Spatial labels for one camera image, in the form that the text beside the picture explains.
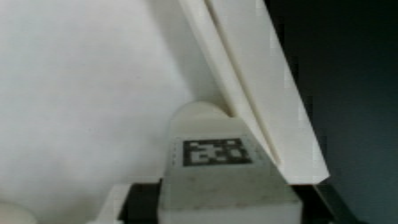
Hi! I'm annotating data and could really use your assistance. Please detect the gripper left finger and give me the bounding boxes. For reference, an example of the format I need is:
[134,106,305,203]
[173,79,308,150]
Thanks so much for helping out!
[90,180,161,224]

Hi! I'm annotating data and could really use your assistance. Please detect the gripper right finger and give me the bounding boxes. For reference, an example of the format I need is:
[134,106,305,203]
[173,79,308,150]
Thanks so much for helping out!
[292,184,367,224]

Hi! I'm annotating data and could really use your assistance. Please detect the white leg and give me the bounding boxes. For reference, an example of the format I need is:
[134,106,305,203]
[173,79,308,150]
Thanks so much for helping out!
[157,102,301,224]

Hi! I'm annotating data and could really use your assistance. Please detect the white square tabletop part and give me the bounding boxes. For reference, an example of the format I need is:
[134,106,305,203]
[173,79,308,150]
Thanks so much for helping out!
[0,0,328,224]

